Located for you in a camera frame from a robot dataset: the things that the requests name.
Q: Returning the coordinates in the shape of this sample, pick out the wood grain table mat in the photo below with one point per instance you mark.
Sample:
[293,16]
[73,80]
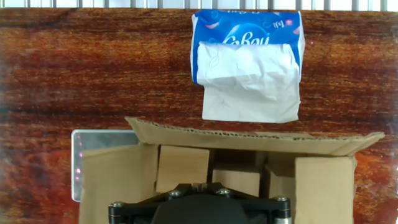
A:
[93,77]

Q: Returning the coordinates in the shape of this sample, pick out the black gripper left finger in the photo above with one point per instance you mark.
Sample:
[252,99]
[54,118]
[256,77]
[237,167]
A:
[140,207]

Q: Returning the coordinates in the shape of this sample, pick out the silver digital kitchen scale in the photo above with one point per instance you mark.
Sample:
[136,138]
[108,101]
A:
[102,140]

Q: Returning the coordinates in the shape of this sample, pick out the blue tissue pack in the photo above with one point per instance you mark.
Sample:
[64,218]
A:
[248,87]

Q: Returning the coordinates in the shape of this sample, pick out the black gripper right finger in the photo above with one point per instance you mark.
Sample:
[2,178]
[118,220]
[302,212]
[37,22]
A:
[264,207]

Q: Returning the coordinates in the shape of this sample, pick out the brown cardboard box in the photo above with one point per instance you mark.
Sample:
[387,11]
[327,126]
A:
[118,180]

